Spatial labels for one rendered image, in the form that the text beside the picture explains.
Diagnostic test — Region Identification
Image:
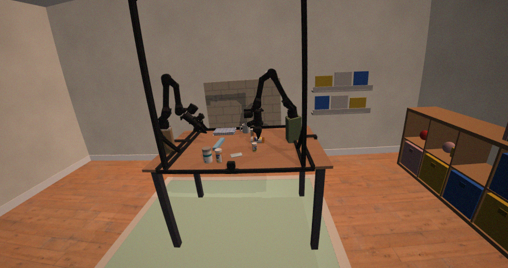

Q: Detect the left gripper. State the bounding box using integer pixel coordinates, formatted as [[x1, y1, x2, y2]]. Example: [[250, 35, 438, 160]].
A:
[[189, 116, 208, 133]]

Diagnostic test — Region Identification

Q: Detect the white bottle with teal stripe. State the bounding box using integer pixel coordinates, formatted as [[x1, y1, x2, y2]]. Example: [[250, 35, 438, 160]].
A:
[[202, 146, 213, 164]]

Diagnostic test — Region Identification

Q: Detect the grey mug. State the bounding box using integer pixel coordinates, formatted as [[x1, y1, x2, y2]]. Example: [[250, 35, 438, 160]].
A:
[[240, 123, 250, 133]]

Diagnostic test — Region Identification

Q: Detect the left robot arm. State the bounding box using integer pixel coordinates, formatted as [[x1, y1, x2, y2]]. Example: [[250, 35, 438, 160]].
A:
[[158, 74, 204, 130]]

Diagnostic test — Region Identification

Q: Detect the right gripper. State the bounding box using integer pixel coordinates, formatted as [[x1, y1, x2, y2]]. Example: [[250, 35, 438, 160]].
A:
[[253, 118, 263, 139]]

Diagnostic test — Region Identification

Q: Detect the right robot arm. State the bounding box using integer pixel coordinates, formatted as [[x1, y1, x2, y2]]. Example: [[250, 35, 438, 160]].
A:
[[244, 69, 298, 127]]

